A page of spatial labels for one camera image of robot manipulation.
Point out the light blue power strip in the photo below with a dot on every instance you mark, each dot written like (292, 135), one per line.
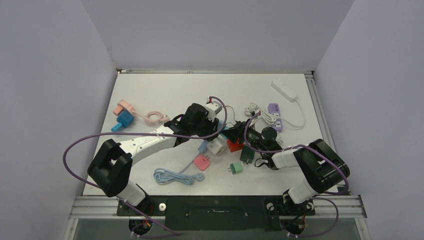
(202, 149)

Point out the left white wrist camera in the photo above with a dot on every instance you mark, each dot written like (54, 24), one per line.
(213, 108)

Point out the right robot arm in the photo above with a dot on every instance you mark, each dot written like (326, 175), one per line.
(321, 166)

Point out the purple USB power strip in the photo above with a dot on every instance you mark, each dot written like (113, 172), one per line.
(274, 110)

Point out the red pink plug adapter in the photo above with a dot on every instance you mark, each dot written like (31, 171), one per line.
(234, 146)

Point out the blue adapter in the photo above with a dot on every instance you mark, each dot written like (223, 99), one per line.
(124, 120)

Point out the aluminium table frame rail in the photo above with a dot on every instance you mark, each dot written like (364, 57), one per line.
(349, 206)

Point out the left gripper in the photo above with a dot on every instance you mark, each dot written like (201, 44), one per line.
(211, 125)

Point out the dark green cube socket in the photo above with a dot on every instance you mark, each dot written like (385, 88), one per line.
(247, 155)

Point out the light green charger plug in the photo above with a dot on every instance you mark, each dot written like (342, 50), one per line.
(235, 168)

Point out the white wall adapter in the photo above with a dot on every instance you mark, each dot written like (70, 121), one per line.
(217, 146)

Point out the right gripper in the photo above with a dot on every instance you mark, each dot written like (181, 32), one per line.
(234, 133)

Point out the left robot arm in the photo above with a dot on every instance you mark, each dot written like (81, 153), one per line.
(111, 166)

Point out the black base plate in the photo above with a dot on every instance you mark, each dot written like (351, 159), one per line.
(220, 213)

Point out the white power strip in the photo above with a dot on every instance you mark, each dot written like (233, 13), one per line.
(285, 91)

